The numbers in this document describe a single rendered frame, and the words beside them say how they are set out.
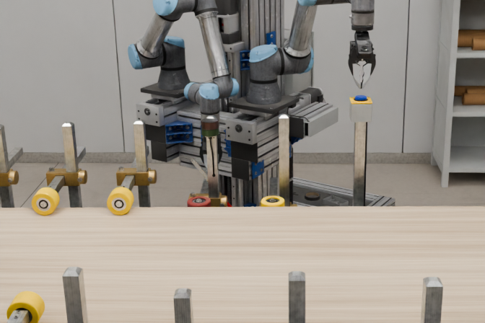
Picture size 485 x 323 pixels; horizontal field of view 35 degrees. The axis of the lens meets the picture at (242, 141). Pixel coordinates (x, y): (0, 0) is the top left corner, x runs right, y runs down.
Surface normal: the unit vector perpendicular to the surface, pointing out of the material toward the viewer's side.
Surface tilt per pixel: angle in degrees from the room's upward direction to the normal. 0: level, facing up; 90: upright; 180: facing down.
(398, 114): 90
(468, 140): 90
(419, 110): 90
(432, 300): 90
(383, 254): 0
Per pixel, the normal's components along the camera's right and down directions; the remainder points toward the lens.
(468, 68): -0.07, 0.32
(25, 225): -0.03, -0.95
